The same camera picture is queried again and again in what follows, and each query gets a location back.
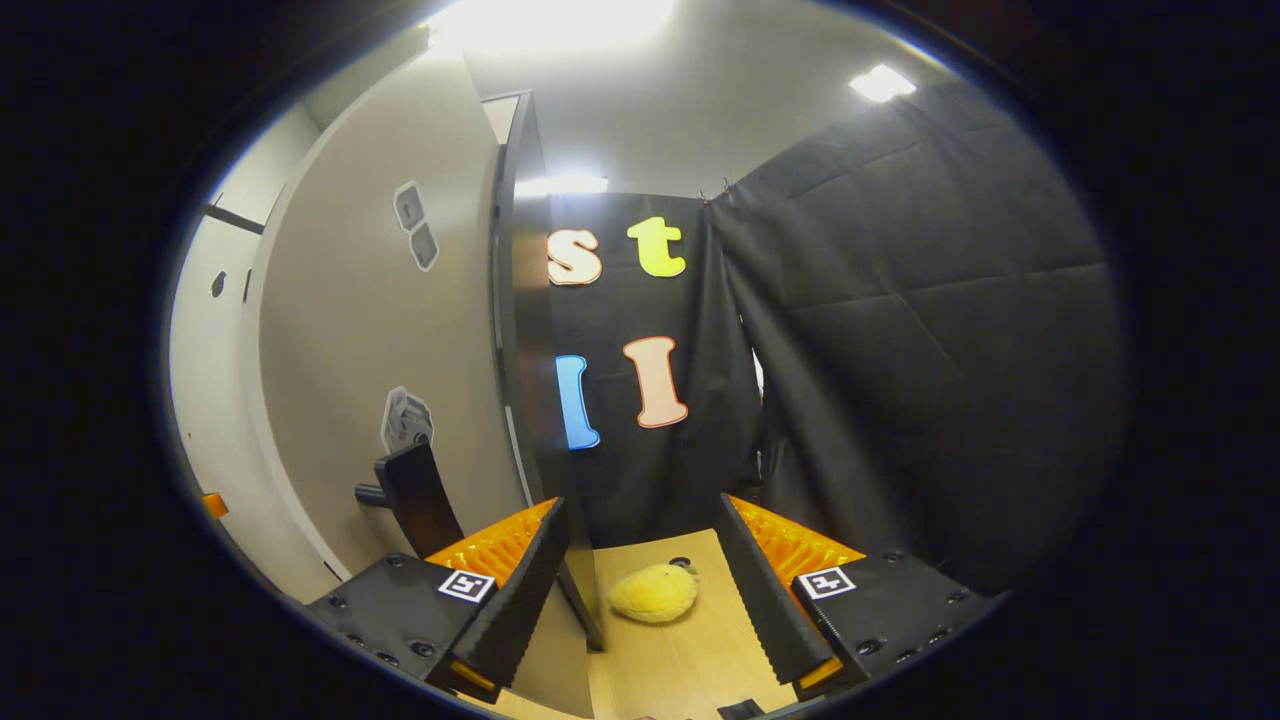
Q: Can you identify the ceiling light panel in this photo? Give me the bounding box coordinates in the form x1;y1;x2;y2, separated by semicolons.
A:
849;64;918;104
430;0;677;57
514;175;610;199

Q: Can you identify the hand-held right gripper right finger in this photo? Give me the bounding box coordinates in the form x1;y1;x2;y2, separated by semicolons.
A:
715;493;1001;701

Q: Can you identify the yellow plush toy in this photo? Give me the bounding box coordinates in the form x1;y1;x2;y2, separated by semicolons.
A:
608;562;702;626

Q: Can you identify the black bar door handle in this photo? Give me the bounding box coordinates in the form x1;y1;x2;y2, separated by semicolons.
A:
355;442;467;562

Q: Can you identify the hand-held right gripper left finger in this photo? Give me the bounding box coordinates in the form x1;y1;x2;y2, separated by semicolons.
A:
305;497;571;701

